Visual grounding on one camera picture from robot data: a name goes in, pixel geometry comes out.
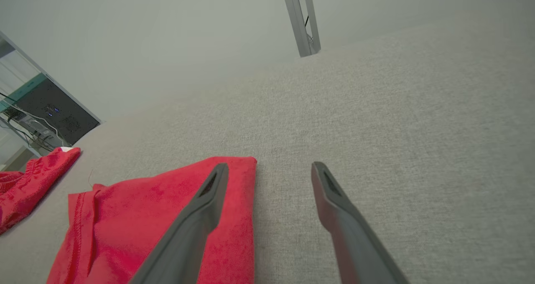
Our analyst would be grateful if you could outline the grey metal post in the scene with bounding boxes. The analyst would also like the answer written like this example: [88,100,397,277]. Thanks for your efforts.
[280,0,321,58]

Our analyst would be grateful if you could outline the red shorts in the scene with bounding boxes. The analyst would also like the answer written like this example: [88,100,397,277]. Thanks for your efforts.
[0,146,82,236]

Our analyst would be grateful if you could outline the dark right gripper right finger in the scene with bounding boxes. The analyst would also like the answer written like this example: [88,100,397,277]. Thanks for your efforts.
[311,162,410,284]

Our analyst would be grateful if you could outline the black perforated computer case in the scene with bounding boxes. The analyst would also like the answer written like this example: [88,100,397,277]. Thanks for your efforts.
[15,77,102,147]

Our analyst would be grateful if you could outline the white cable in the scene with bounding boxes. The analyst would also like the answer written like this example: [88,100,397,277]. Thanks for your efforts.
[0,98,71,149]

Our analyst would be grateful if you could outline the silver frame edge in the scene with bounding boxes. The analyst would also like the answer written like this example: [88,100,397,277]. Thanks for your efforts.
[0,30,103,124]

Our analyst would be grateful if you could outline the red basketball jersey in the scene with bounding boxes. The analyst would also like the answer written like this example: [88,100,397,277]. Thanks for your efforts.
[46,156,257,284]

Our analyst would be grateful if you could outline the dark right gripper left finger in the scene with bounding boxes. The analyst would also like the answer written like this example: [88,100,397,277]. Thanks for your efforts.
[130,163,229,284]

